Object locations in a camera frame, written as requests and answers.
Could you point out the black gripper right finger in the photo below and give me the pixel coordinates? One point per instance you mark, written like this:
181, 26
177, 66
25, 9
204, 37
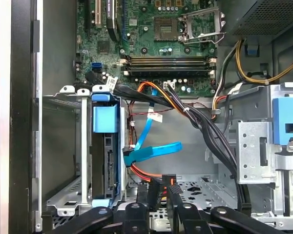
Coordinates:
188, 219

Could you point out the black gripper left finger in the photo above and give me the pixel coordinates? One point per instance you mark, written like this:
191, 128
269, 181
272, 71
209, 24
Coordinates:
136, 219

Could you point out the hard disk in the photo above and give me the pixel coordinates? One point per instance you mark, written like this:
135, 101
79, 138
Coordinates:
103, 119

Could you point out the metal disk bay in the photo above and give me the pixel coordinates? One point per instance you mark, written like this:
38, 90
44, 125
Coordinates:
63, 198

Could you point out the metal optical drive cage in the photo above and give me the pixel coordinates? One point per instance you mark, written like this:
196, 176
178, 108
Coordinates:
249, 131

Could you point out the blue plastic drive latch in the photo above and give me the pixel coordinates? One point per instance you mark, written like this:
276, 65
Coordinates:
283, 114

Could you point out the black RAM slot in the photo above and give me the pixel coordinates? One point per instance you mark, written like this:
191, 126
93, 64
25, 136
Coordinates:
168, 72
168, 58
168, 65
168, 62

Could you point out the blue SATA port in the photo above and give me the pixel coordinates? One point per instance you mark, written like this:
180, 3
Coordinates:
97, 67

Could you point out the green motherboard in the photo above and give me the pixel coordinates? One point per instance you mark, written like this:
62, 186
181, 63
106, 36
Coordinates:
107, 59

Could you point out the metal locking lever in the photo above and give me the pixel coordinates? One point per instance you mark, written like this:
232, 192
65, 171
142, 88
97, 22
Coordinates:
202, 43

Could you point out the black PC case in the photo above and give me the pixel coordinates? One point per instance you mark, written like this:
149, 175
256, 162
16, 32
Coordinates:
56, 48

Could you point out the CPU socket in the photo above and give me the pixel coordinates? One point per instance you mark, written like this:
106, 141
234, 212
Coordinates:
164, 28

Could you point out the black expansion slot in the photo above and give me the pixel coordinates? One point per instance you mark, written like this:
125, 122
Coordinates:
112, 22

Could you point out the metal socket cover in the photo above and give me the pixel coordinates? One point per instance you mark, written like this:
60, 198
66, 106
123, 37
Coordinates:
201, 12

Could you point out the white expansion slot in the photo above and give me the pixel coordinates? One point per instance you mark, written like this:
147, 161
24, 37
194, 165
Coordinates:
98, 14

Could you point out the grey power supply unit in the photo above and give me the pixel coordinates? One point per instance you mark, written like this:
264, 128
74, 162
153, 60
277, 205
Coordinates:
271, 17

